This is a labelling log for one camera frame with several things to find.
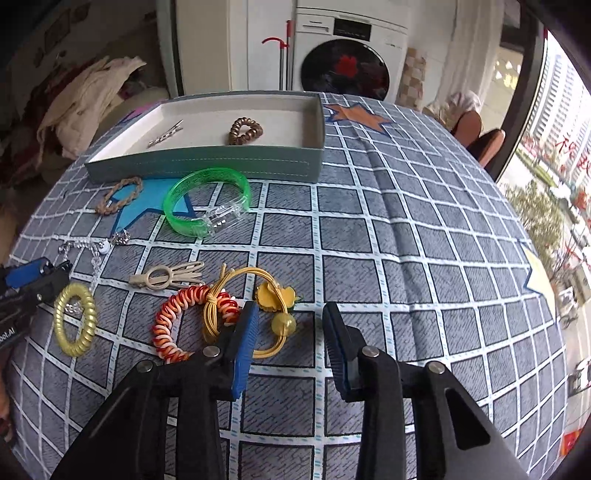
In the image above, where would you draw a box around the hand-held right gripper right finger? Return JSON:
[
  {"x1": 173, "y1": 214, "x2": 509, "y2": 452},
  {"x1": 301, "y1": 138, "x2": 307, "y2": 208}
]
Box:
[{"x1": 322, "y1": 302, "x2": 529, "y2": 480}]

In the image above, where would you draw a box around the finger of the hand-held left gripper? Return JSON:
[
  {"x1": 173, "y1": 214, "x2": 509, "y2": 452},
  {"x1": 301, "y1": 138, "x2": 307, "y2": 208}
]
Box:
[
  {"x1": 28, "y1": 261, "x2": 72, "y2": 303},
  {"x1": 0, "y1": 257, "x2": 52, "y2": 289}
]

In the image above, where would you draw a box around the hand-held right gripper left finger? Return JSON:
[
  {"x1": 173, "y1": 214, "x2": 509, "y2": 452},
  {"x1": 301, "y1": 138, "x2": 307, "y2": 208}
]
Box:
[{"x1": 48, "y1": 301, "x2": 260, "y2": 480}]

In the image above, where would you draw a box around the yellow flower hair tie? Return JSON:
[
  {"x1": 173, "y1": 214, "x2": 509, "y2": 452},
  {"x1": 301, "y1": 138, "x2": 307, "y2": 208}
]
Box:
[{"x1": 203, "y1": 264, "x2": 301, "y2": 358}]

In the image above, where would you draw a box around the yellow spiral hair tie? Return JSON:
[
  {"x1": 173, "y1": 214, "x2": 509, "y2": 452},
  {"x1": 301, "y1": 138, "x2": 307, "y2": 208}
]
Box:
[{"x1": 53, "y1": 283, "x2": 99, "y2": 357}]

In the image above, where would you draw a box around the red and white spiral hair tie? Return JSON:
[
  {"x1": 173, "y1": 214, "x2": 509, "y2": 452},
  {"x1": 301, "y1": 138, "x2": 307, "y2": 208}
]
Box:
[{"x1": 152, "y1": 285, "x2": 241, "y2": 363}]

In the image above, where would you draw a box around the beige hair clip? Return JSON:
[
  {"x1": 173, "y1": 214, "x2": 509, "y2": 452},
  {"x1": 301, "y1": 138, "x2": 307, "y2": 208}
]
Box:
[{"x1": 129, "y1": 261, "x2": 205, "y2": 292}]

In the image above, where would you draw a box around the brown braided bracelet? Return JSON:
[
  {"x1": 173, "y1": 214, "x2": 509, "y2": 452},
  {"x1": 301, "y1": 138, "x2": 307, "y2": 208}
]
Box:
[{"x1": 95, "y1": 176, "x2": 144, "y2": 214}]

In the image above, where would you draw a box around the green translucent bangle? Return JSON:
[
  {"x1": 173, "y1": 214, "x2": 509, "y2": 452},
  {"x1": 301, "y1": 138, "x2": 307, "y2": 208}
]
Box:
[{"x1": 164, "y1": 167, "x2": 252, "y2": 238}]

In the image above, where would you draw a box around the grey-green jewelry tray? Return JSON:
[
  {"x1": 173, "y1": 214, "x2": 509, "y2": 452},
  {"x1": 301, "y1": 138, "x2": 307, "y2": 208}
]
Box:
[{"x1": 84, "y1": 91, "x2": 325, "y2": 184}]

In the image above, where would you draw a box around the grey checked star tablecloth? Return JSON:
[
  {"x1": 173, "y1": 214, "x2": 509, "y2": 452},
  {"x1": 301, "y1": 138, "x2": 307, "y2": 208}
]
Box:
[{"x1": 9, "y1": 92, "x2": 568, "y2": 480}]

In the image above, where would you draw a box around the beige jacket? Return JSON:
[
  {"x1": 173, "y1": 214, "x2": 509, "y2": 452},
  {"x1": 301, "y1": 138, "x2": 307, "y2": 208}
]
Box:
[{"x1": 36, "y1": 56, "x2": 147, "y2": 160}]

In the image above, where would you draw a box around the metal hair clip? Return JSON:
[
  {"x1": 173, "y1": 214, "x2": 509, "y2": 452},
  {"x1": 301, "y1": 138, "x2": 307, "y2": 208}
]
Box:
[{"x1": 148, "y1": 119, "x2": 184, "y2": 148}]

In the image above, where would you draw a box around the red patterned cloth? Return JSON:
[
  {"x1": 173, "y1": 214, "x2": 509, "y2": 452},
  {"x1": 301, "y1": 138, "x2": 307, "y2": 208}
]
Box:
[{"x1": 23, "y1": 60, "x2": 93, "y2": 139}]

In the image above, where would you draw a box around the brown chair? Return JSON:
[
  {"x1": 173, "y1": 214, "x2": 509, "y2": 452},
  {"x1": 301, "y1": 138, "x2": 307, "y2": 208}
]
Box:
[
  {"x1": 478, "y1": 129, "x2": 506, "y2": 169},
  {"x1": 455, "y1": 111, "x2": 483, "y2": 148}
]

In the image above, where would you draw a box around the white cloth on chair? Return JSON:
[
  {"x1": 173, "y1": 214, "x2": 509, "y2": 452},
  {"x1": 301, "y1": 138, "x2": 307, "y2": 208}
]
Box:
[{"x1": 425, "y1": 90, "x2": 481, "y2": 130}]

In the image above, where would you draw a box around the white cabinet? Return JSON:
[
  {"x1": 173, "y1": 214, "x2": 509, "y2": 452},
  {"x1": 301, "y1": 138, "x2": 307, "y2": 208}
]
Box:
[{"x1": 178, "y1": 0, "x2": 296, "y2": 97}]

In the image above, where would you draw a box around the checkered cloth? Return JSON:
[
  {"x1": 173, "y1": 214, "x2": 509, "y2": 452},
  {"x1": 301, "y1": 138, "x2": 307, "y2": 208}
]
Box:
[{"x1": 397, "y1": 47, "x2": 426, "y2": 109}]

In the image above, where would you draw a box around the white washing machine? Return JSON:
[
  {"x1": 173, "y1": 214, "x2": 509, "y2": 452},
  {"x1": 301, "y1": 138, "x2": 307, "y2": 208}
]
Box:
[{"x1": 291, "y1": 7, "x2": 409, "y2": 104}]

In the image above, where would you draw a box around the clear crystal bead bracelet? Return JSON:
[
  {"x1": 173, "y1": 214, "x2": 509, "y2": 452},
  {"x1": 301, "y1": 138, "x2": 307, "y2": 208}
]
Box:
[{"x1": 58, "y1": 237, "x2": 105, "y2": 287}]

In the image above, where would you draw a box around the silver chain with pearl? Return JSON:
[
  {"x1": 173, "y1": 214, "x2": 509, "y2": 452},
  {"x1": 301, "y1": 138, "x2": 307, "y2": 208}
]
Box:
[{"x1": 99, "y1": 229, "x2": 131, "y2": 254}]

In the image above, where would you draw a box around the brown spiral hair tie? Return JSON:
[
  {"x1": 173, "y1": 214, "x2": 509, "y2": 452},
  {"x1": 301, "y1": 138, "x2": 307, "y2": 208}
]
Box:
[{"x1": 228, "y1": 117, "x2": 263, "y2": 146}]

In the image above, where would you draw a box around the red-handled mop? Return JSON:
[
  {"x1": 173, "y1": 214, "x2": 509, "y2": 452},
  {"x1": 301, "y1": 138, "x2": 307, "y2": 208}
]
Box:
[{"x1": 262, "y1": 20, "x2": 296, "y2": 92}]

